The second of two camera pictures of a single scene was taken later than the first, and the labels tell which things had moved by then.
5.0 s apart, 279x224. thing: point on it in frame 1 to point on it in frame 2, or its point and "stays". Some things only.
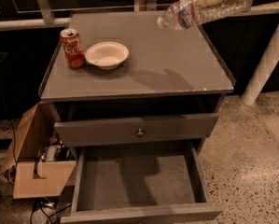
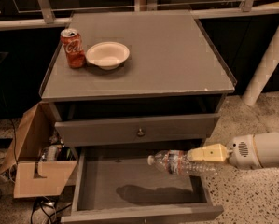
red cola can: [71, 41] stays
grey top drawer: [85, 133] stays
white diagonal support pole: [274, 48] stays
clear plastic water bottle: [193, 10] to [178, 162]
